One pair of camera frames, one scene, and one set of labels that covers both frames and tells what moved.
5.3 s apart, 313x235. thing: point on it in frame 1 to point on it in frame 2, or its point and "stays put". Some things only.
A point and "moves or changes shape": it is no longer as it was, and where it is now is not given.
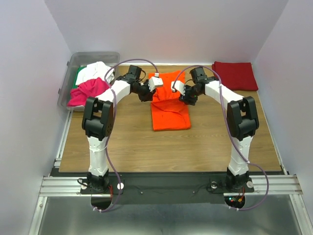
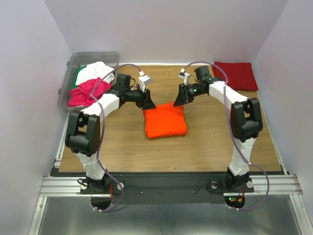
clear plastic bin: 75,60 stays put
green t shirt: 79,68 stays put
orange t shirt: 168,112 moves or changes shape
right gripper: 186,99 stays put
